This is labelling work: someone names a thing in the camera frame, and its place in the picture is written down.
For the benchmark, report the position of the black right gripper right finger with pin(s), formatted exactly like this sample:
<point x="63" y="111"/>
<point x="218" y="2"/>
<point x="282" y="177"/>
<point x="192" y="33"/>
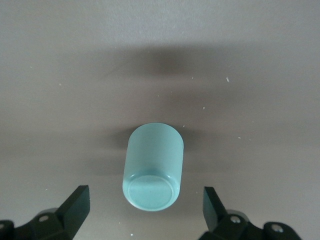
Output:
<point x="215" y="215"/>

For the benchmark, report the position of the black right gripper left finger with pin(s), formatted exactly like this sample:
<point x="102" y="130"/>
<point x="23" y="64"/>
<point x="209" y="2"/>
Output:
<point x="75" y="212"/>

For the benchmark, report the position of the pale green cup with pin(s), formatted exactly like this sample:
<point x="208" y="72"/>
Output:
<point x="152" y="170"/>

